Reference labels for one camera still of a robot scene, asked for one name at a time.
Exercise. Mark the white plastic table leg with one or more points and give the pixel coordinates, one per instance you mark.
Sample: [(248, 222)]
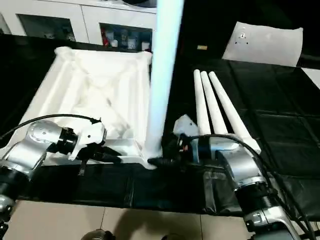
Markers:
[(162, 75), (232, 115), (201, 105), (215, 107)]

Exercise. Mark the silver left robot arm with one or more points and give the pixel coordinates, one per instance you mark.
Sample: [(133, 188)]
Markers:
[(25, 155)]

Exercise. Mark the small yellow label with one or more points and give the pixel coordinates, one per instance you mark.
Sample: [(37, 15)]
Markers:
[(202, 47)]

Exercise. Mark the black work mat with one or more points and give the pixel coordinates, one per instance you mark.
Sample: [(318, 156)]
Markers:
[(290, 100)]

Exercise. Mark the white glass-door cabinet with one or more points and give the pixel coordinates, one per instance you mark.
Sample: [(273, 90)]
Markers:
[(85, 20)]

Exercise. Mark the black cabinet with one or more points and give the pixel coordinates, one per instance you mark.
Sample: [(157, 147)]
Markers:
[(210, 20)]

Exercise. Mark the white flat panel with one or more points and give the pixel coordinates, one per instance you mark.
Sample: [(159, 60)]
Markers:
[(265, 45)]

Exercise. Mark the white sheet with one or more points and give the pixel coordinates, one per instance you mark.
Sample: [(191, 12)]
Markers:
[(312, 77)]

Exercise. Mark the grey bag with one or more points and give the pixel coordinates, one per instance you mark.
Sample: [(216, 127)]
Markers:
[(140, 2)]

